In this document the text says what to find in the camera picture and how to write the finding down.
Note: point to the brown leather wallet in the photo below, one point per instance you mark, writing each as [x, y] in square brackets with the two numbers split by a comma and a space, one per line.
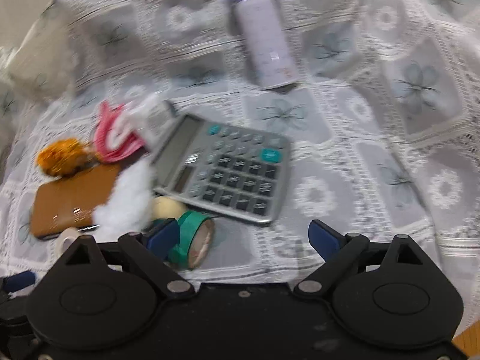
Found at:
[70, 201]

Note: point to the pink and white cloth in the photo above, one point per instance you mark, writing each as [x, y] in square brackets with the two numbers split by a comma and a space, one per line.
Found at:
[115, 138]

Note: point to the beige tape roll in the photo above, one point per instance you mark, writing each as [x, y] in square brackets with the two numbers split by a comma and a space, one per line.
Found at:
[67, 237]

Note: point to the green tape roll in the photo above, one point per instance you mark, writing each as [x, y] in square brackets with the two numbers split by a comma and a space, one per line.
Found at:
[196, 235]

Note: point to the orange pumpkin pouch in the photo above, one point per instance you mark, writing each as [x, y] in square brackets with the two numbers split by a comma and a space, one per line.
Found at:
[63, 157]

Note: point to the grey desk calculator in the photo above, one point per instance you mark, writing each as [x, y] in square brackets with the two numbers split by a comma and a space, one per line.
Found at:
[230, 171]

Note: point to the teal and cream mushroom stamp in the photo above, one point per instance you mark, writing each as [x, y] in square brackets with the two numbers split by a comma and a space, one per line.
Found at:
[164, 208]

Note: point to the floral lace cloth cover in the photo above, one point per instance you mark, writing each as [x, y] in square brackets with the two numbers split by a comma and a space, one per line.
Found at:
[384, 121]

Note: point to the white fluffy plush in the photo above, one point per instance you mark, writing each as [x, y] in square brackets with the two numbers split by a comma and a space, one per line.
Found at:
[130, 205]

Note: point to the purple water bottle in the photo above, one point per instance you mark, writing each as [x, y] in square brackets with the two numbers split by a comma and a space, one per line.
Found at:
[266, 42]

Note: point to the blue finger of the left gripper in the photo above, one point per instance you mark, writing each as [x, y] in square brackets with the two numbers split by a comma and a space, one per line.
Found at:
[17, 282]

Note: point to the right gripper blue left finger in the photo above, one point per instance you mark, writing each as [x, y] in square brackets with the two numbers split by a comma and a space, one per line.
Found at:
[147, 252]

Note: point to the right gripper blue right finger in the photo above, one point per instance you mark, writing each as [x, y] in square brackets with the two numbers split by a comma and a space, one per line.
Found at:
[340, 253]

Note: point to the small white tube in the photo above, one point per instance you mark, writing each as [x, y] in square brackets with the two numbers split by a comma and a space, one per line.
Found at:
[151, 118]

